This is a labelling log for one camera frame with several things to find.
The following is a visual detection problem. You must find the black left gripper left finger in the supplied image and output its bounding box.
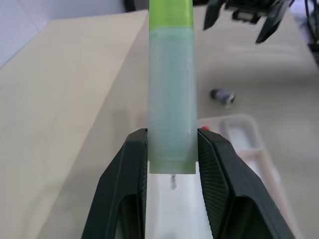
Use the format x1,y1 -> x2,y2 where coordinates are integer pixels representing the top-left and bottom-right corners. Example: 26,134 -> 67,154
82,127 -> 150,239

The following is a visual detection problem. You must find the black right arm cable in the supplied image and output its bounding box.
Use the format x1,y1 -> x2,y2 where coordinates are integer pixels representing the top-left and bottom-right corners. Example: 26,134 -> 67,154
304,0 -> 319,64

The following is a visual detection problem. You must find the translucent green tube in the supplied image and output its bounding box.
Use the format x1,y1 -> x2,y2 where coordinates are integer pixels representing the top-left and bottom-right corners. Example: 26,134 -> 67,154
147,0 -> 200,175

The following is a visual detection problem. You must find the small grey cap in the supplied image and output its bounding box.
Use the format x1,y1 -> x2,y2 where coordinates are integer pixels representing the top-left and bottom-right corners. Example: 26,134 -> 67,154
209,88 -> 237,110

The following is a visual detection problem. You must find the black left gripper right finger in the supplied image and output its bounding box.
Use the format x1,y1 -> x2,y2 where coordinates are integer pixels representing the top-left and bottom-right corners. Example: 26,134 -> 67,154
196,126 -> 304,239

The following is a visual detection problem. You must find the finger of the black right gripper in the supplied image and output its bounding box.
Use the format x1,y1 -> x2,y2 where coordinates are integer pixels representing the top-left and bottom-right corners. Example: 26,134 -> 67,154
255,0 -> 291,45
203,0 -> 225,32

